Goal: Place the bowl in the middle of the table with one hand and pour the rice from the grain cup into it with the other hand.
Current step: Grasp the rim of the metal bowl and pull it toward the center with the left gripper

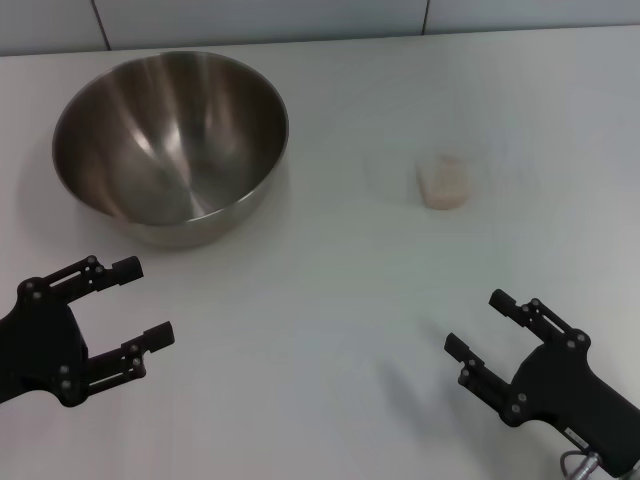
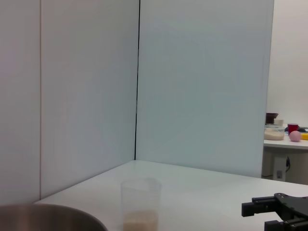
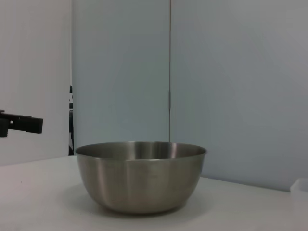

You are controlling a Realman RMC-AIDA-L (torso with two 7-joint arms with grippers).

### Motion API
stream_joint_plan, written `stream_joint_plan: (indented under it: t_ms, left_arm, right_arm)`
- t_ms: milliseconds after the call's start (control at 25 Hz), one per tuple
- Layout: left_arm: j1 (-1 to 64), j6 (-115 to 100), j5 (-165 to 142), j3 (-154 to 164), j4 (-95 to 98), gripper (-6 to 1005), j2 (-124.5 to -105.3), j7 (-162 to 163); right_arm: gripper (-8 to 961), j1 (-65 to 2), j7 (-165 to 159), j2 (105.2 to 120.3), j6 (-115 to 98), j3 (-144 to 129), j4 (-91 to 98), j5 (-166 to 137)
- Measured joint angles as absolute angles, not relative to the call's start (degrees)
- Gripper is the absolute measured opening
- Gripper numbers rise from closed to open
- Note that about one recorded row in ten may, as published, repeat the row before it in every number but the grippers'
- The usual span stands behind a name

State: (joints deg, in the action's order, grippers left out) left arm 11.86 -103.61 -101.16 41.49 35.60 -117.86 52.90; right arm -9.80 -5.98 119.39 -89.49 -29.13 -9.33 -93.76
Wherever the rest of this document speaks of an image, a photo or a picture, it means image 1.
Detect white rice grains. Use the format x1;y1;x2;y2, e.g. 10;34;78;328
416;154;474;211

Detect grey right arm cable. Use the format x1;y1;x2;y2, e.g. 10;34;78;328
558;449;584;480

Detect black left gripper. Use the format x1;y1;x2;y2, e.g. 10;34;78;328
0;255;176;408

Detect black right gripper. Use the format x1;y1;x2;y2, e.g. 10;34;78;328
443;288;640;477

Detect transparent plastic measuring cup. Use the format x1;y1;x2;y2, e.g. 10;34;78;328
363;99;544;212

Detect stainless steel mixing bowl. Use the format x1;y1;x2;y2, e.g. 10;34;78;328
51;49;290;250

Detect silver cable connector plug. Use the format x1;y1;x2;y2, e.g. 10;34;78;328
574;451;609;480

